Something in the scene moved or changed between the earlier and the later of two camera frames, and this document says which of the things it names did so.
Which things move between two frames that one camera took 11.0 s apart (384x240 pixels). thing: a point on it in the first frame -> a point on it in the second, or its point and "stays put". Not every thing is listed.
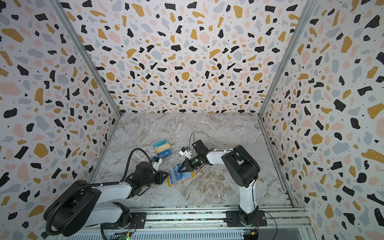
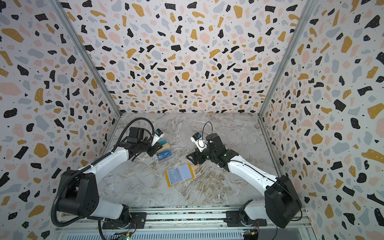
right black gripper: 188,163 -> 201,154
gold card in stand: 162,148 stays put
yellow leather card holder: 174,177 stays put
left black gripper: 161,178 -> 156,148
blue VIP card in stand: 164,153 stays put
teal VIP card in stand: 160,143 stays put
